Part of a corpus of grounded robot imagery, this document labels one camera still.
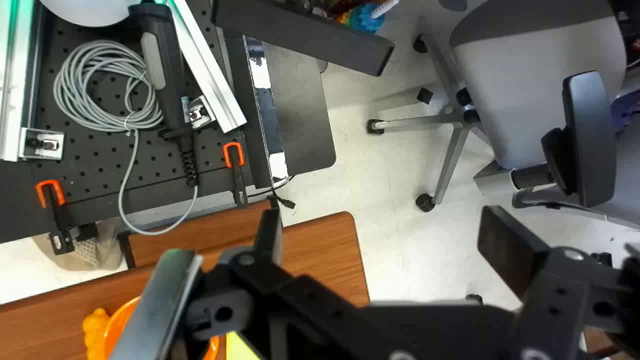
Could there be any silver corner bracket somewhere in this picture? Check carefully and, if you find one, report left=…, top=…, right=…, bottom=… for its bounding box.
left=19, top=128, right=68, bottom=159
left=178, top=94, right=216, bottom=129

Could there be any aluminium extrusion rail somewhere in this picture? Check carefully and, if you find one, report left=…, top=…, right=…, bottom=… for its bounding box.
left=165, top=0, right=251, bottom=136
left=0, top=0, right=44, bottom=164

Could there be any thin black cable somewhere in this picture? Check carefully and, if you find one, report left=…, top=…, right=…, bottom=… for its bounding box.
left=253, top=175, right=299, bottom=209

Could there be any orange plastic bowl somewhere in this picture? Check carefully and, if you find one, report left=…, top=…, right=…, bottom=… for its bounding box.
left=102, top=296, right=228, bottom=360

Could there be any orange and black clamp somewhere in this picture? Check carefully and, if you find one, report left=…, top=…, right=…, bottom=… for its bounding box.
left=219, top=139, right=253, bottom=205
left=33, top=178, right=81, bottom=255

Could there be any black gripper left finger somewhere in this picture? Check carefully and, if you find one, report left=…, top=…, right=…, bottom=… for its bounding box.
left=188, top=197, right=317, bottom=327

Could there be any grey coiled cable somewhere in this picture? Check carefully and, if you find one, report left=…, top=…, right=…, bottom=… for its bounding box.
left=50, top=37, right=202, bottom=235

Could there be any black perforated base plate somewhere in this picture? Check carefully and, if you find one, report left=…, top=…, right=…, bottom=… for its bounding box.
left=0, top=0, right=277, bottom=246

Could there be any blue plastic object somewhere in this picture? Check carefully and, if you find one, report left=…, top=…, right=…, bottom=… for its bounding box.
left=337, top=0, right=402, bottom=35

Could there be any yellow folded cloth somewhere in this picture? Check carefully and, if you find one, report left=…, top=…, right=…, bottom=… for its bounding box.
left=223, top=327, right=268, bottom=360

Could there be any light grey office chair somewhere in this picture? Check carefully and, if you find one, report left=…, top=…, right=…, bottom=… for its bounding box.
left=366, top=0, right=632, bottom=215

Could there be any glossy dark metal plate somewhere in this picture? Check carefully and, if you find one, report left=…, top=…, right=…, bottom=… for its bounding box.
left=242, top=35, right=339, bottom=178

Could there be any wooden lower shelf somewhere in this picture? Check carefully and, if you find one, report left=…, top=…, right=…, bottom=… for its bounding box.
left=120, top=209, right=373, bottom=310

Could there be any black enabling switch handle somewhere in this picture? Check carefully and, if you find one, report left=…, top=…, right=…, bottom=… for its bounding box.
left=129, top=0, right=204, bottom=190

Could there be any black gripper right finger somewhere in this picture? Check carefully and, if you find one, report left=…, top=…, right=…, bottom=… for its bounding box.
left=478, top=205, right=640, bottom=329

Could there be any yellow-orange lumpy toy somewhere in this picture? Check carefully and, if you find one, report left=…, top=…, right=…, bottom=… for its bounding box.
left=81, top=305, right=112, bottom=360

